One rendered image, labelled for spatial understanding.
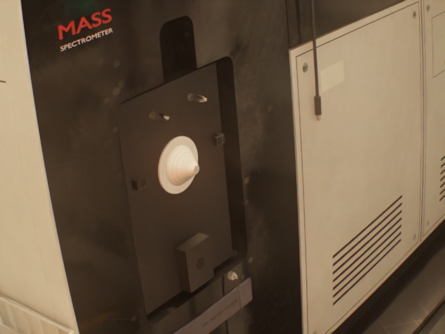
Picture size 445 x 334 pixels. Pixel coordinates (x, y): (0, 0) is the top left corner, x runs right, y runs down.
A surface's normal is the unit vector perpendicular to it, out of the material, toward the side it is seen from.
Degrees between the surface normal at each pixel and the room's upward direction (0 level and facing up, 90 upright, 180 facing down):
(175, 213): 90
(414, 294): 0
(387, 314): 0
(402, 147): 90
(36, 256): 90
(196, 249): 90
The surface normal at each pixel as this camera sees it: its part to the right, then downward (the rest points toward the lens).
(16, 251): -0.61, 0.37
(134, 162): 0.79, 0.18
